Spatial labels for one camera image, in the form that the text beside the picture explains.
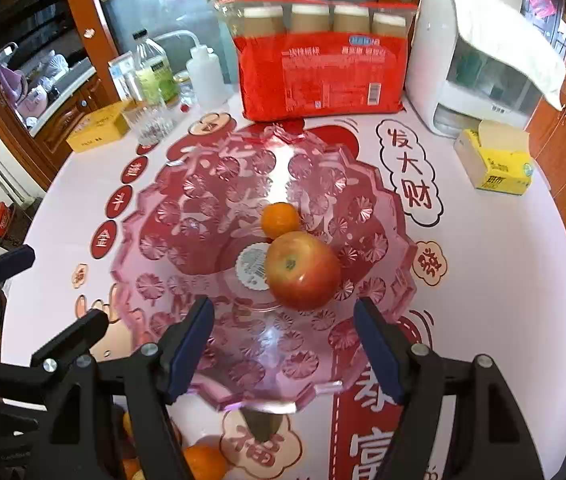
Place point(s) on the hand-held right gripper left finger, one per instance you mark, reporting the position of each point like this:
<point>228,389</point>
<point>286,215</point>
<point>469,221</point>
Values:
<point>190,355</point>

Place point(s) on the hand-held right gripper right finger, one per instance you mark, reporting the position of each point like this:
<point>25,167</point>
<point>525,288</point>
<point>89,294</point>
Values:
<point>378,355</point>

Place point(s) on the red apple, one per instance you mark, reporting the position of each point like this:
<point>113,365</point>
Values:
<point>308,280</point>

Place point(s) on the pink glass fruit bowl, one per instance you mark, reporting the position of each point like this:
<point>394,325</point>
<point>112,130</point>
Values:
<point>188,240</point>

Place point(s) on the orange tangerine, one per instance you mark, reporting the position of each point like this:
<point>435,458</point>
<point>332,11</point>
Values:
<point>278,217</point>
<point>130,467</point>
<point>208,462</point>
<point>127,422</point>

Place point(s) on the red container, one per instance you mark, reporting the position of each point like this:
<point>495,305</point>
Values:
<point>3,220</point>

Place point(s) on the yellow tin box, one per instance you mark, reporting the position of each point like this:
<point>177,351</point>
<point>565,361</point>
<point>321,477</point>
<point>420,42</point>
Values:
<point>95,127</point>

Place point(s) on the pink plastic bag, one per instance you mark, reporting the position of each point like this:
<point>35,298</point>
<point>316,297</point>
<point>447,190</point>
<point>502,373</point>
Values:
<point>33,102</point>

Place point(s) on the wooden kitchen cabinet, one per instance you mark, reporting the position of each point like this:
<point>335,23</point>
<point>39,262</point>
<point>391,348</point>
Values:
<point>70,110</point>

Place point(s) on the glass tumbler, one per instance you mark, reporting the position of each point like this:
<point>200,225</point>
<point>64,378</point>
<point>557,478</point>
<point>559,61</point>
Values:
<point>150,120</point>

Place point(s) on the white carton box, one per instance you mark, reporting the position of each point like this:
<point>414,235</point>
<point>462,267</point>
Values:
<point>122,72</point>

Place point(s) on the yellow tissue box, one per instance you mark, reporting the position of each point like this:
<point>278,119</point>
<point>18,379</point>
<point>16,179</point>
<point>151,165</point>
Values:
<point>493,165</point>

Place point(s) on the clear bottle green label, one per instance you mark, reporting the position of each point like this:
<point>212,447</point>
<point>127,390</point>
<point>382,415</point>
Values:
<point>155,70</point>

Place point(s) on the small glass jar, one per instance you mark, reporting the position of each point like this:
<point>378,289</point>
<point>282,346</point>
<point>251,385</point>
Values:
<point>183,87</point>

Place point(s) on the white squeeze bottle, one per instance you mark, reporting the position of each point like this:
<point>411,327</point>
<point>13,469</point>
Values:
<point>205,80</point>

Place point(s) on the red paper cup package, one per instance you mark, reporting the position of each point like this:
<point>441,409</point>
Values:
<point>323,75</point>

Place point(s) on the white countertop appliance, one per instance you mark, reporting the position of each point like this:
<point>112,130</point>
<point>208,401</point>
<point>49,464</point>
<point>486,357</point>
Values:
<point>433,60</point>

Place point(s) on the white cloth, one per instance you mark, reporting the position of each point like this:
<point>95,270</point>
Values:
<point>508,25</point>

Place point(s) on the red door decoration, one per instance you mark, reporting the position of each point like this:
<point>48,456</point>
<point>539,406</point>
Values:
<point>540,2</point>

